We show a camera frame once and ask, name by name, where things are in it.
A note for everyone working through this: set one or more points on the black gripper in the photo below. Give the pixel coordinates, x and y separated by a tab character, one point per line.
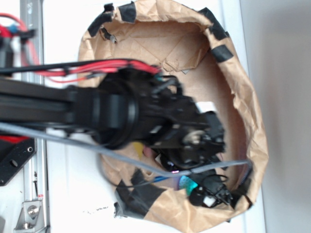
185	137

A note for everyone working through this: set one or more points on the green ball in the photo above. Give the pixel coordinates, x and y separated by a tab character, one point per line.
188	184

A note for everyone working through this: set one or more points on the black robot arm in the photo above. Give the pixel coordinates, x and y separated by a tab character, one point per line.
128	106

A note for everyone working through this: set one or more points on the yellow green sponge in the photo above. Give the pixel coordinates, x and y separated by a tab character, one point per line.
138	148

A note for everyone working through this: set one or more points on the brown paper bag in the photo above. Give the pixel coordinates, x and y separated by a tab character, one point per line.
193	46

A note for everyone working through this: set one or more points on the metal corner bracket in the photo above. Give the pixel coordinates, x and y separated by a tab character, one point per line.
31	218

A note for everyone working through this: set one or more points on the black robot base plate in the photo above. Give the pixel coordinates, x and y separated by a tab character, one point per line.
15	152

